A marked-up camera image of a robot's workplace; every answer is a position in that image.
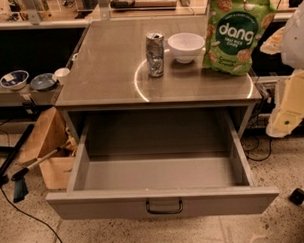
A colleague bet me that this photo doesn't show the black floor cable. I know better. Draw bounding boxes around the black floor cable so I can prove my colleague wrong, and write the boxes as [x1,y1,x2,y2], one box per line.
[0,181,66,243]

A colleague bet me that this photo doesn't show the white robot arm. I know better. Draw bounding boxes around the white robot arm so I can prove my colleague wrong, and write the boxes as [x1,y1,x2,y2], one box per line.
[265,0,304,138]

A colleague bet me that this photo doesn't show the black pole on floor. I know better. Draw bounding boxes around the black pole on floor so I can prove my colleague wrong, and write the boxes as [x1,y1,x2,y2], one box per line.
[0,124,34,179]

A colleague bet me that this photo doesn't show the dark blue bowl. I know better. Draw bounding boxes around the dark blue bowl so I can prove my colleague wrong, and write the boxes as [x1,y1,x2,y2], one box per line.
[31,73,57,91]

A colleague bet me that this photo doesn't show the black chair caster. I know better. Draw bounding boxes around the black chair caster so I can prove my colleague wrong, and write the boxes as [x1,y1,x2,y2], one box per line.
[289,188,304,205]

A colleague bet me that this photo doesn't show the small white cup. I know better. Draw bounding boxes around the small white cup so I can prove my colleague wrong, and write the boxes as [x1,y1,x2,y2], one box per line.
[54,67,70,85]

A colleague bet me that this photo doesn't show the white bowl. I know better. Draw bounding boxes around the white bowl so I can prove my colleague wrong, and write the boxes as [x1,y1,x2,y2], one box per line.
[167,32,205,63]

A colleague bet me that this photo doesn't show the grabber tool with green handle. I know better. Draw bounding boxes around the grabber tool with green handle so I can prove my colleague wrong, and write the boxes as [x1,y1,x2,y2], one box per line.
[10,139,74,203]

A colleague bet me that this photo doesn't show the black cables right side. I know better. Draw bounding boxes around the black cables right side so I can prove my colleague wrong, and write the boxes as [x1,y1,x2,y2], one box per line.
[241,98,277,163]

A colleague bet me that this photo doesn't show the grey drawer cabinet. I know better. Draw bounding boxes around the grey drawer cabinet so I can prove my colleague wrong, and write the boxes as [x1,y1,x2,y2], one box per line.
[55,16,261,133]

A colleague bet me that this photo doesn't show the brown cardboard box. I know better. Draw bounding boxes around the brown cardboard box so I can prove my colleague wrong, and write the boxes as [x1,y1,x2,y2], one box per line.
[17,107,76,189]

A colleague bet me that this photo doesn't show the grey top drawer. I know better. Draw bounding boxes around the grey top drawer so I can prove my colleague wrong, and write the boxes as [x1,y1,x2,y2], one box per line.
[47,108,279,220]

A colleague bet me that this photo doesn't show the silver drink can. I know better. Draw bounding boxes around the silver drink can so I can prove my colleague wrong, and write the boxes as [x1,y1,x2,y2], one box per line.
[145,31,165,77]

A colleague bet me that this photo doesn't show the green dang chips bag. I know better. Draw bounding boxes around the green dang chips bag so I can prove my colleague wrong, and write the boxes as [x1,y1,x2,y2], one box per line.
[202,0,276,76]

